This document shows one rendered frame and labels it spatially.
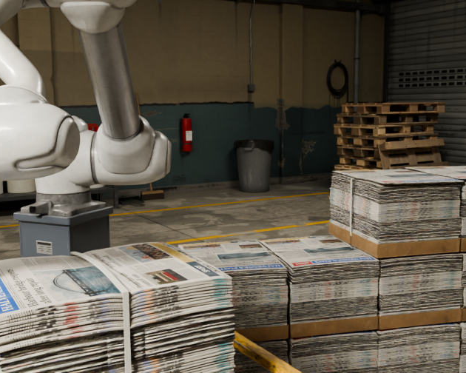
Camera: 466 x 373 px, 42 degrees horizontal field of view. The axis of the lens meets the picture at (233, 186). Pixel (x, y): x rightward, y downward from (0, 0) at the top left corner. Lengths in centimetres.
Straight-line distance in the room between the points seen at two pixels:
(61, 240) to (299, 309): 73
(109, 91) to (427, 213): 104
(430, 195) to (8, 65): 134
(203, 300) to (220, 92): 832
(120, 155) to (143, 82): 705
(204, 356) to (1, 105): 50
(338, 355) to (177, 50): 736
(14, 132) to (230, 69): 854
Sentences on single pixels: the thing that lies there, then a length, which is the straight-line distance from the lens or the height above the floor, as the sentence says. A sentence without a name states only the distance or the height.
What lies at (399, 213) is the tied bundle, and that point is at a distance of 192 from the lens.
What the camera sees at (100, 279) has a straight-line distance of 100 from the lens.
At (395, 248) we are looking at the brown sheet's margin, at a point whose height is 86.
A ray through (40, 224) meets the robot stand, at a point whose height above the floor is 97.
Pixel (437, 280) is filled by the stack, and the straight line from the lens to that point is 204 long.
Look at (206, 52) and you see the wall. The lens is 915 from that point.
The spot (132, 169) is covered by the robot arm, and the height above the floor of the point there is 113.
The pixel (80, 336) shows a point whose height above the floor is 97.
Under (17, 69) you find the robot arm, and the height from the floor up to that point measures 136.
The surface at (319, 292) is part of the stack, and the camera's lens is 188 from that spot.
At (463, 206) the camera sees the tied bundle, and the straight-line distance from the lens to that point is 203.
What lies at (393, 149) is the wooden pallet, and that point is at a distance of 825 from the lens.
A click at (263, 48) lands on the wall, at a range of 968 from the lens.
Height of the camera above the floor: 131
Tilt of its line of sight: 8 degrees down
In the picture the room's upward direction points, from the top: straight up
